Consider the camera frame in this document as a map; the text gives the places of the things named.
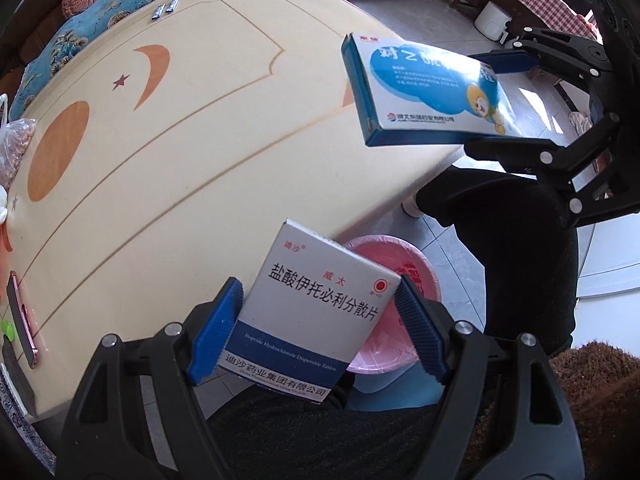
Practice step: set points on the pink lined waste bin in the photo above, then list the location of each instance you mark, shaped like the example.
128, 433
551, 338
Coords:
380, 255

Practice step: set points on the person's right leg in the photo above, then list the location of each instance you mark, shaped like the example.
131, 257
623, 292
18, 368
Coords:
500, 240

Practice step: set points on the red checkered tablecloth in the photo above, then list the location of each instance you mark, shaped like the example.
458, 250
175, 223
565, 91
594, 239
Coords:
540, 5

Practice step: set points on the cream table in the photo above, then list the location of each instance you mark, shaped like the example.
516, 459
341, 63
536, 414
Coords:
175, 185

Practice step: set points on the clear bag of peanuts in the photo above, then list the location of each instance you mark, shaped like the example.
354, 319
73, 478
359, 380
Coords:
15, 150

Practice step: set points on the brown shaggy rug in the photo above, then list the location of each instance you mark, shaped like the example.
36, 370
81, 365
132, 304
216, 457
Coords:
600, 385

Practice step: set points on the blue medicine box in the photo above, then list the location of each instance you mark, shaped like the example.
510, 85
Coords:
425, 90

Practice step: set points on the blue patterned cushion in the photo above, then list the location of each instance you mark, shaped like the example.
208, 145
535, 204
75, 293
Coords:
75, 40

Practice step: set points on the light blue plastic stool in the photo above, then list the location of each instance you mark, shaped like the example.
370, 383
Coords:
390, 390

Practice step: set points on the small green object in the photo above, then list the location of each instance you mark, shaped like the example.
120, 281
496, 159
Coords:
7, 330

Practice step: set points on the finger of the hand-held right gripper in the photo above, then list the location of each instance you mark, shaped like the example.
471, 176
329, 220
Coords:
515, 60
525, 157

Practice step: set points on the person's right beige shoe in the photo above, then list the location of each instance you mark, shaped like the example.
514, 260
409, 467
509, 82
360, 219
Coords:
411, 208

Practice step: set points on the small silver packet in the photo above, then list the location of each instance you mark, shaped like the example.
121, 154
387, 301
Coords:
158, 12
172, 5

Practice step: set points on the white round appliance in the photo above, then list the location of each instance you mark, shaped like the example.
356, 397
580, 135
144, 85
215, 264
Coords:
492, 22

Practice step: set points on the blue white patterned cloth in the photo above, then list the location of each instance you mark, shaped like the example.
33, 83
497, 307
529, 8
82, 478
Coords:
20, 425

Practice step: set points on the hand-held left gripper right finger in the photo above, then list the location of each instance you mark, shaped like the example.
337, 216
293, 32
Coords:
420, 325

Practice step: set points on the white medicine box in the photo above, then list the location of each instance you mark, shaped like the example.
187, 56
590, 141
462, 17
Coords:
310, 310

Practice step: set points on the pink smartphone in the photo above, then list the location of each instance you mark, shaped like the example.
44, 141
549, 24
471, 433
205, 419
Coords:
22, 320

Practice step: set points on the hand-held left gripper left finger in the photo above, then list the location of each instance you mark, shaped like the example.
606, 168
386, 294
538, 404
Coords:
215, 330

